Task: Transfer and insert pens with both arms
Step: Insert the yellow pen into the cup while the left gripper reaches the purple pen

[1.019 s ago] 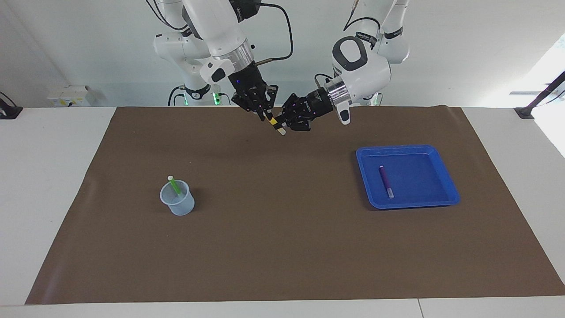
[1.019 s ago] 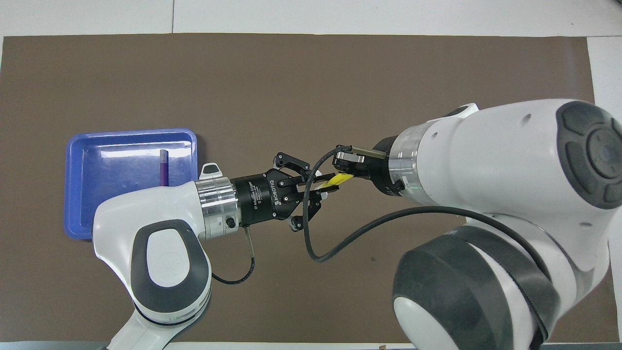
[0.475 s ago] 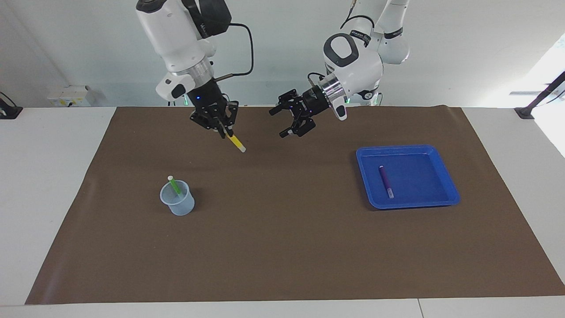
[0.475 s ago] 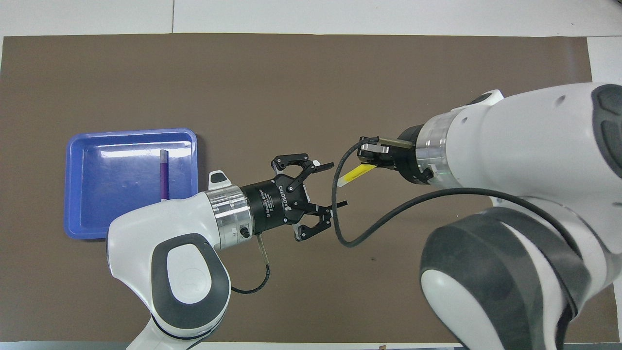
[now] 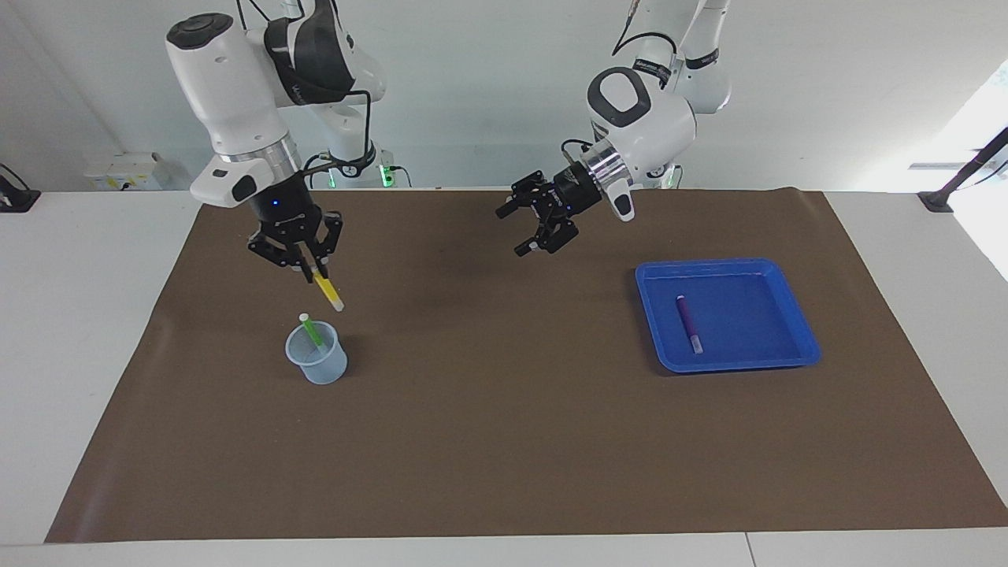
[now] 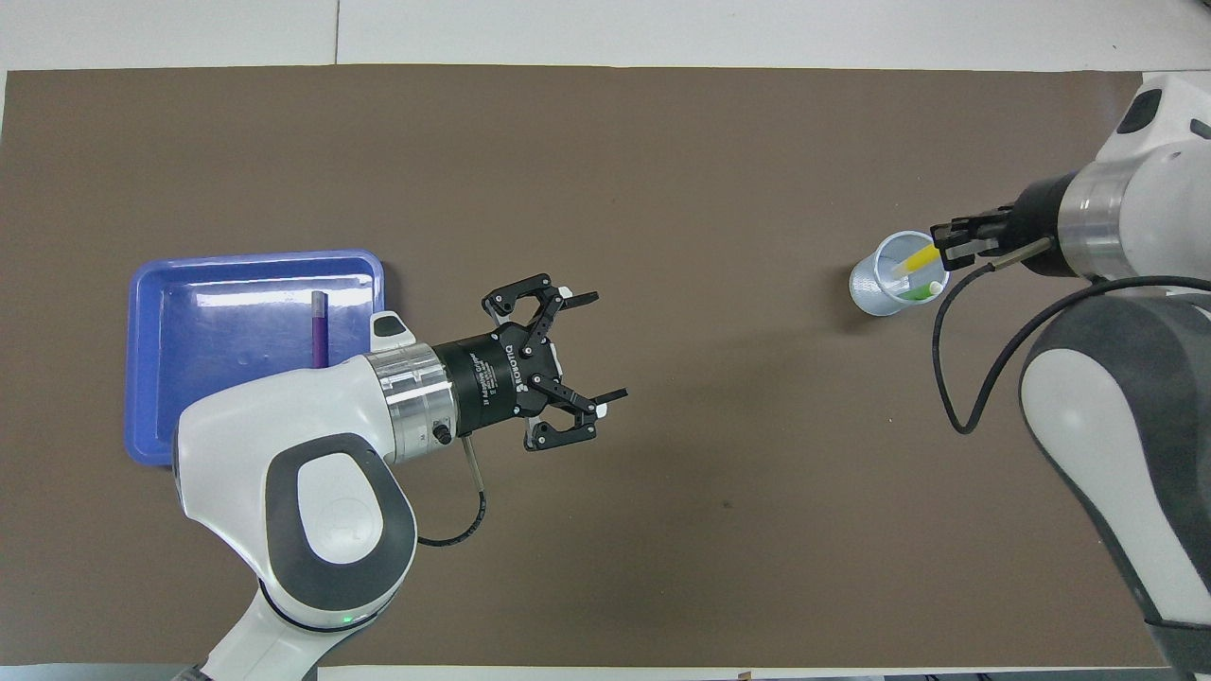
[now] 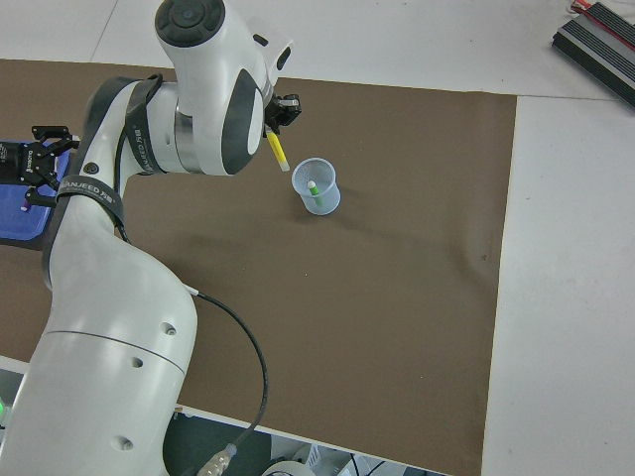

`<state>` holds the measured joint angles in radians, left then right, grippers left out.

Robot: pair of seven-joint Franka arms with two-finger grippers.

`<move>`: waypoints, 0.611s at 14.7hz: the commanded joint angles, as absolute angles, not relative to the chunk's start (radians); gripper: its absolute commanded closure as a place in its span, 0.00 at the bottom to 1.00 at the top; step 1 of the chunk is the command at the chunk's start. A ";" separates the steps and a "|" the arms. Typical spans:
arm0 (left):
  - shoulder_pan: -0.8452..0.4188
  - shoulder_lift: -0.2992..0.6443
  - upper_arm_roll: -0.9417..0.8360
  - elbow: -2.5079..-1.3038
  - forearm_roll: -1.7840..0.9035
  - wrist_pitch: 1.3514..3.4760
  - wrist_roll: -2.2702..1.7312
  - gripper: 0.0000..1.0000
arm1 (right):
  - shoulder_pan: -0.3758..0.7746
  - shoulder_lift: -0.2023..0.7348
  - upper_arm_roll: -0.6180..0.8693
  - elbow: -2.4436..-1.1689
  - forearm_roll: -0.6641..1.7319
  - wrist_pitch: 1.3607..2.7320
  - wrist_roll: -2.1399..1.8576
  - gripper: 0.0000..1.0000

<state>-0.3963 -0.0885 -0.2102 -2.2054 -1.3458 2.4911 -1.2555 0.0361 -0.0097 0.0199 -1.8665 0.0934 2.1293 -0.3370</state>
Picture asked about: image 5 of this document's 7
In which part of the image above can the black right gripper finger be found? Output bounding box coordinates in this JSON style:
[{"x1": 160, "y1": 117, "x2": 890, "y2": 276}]
[
  {"x1": 248, "y1": 232, "x2": 312, "y2": 283},
  {"x1": 315, "y1": 213, "x2": 343, "y2": 272}
]

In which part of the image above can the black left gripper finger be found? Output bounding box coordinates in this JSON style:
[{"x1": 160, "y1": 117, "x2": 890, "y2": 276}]
[
  {"x1": 514, "y1": 217, "x2": 580, "y2": 257},
  {"x1": 496, "y1": 169, "x2": 552, "y2": 220}
]

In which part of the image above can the yellow marker pen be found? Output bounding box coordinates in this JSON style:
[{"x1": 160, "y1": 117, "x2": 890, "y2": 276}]
[{"x1": 312, "y1": 272, "x2": 345, "y2": 313}]

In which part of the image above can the green marker pen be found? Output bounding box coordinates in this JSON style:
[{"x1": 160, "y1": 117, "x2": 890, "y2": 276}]
[{"x1": 298, "y1": 313, "x2": 328, "y2": 353}]

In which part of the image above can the purple marker pen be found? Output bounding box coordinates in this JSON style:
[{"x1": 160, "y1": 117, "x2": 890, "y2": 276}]
[{"x1": 676, "y1": 295, "x2": 704, "y2": 354}]

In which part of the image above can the translucent plastic pen cup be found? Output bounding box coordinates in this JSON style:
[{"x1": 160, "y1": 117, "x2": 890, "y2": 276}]
[{"x1": 285, "y1": 323, "x2": 348, "y2": 387}]

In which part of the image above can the brown table mat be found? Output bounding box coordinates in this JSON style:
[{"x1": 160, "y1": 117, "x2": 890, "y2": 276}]
[{"x1": 45, "y1": 187, "x2": 1008, "y2": 544}]

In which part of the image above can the blue plastic tray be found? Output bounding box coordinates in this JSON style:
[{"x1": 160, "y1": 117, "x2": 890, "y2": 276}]
[{"x1": 635, "y1": 258, "x2": 822, "y2": 373}]

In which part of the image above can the black table clamp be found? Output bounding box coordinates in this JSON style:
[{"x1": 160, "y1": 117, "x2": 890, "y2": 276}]
[{"x1": 0, "y1": 163, "x2": 42, "y2": 213}]

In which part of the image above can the black angled stand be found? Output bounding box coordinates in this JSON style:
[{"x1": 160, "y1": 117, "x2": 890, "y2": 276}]
[{"x1": 917, "y1": 126, "x2": 1008, "y2": 213}]

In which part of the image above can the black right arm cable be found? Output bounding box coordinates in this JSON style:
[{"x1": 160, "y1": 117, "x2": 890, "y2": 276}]
[{"x1": 236, "y1": 0, "x2": 372, "y2": 178}]

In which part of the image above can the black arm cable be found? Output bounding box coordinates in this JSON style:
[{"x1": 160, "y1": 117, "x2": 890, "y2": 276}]
[
  {"x1": 561, "y1": 31, "x2": 680, "y2": 158},
  {"x1": 236, "y1": 0, "x2": 372, "y2": 178}
]

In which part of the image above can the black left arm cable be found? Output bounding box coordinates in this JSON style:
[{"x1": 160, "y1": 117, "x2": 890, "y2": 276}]
[{"x1": 561, "y1": 31, "x2": 680, "y2": 158}]

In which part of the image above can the white wall socket box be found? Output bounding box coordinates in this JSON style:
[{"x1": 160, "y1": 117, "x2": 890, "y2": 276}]
[{"x1": 85, "y1": 152, "x2": 162, "y2": 191}]

